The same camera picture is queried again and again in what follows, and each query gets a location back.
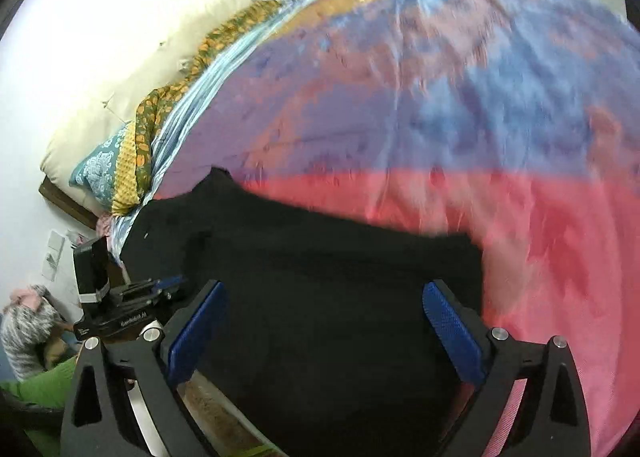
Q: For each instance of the teal floral pillow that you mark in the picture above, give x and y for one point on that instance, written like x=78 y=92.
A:
x=96 y=172

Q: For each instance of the white wall switch plate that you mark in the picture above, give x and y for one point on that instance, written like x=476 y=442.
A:
x=55 y=246

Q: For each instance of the striped light blue sheet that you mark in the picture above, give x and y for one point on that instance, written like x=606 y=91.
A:
x=181 y=120

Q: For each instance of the cream padded headboard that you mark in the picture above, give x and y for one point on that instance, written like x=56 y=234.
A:
x=117 y=100

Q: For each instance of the grey patterned cloth pile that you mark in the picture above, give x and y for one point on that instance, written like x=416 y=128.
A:
x=27 y=322

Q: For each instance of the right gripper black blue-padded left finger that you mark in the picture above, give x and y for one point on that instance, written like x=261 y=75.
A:
x=98 y=418

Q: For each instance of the multicolour floral bedspread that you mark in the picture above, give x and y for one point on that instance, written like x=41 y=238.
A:
x=513 y=122

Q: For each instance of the yellow orange floral blanket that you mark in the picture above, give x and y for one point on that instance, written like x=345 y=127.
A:
x=133 y=172

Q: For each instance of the black pants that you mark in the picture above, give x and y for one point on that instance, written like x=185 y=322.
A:
x=324 y=345

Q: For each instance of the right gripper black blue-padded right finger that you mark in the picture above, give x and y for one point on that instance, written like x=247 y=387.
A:
x=552 y=418

